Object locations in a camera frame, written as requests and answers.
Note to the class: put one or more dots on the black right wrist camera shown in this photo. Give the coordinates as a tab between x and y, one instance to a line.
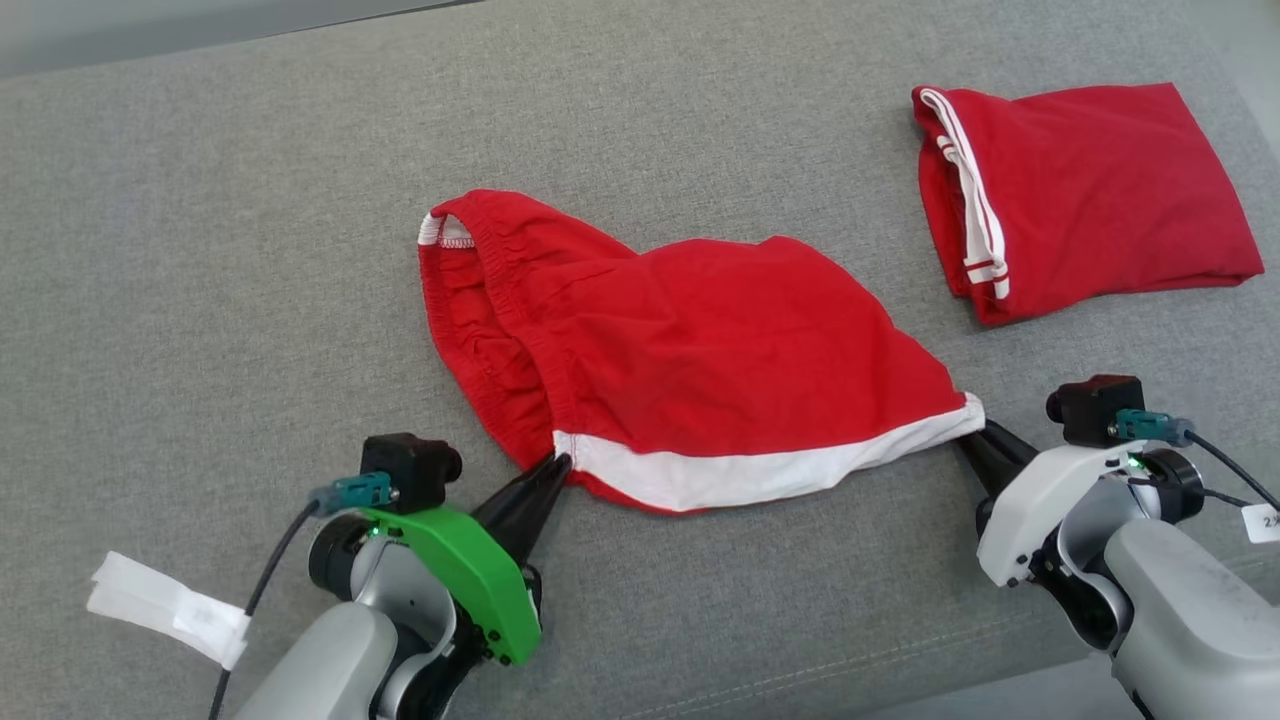
1090	405

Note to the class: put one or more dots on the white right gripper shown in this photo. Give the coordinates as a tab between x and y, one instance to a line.
1040	500

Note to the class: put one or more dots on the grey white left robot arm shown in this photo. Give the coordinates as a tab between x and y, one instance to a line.
330	660

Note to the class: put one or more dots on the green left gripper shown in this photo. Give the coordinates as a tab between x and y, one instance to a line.
470	570

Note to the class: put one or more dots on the red Bulls jersey white sleeves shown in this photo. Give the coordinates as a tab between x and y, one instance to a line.
1100	190

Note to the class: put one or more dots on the red Bulls shorts white trim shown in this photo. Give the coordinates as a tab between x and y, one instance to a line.
700	350

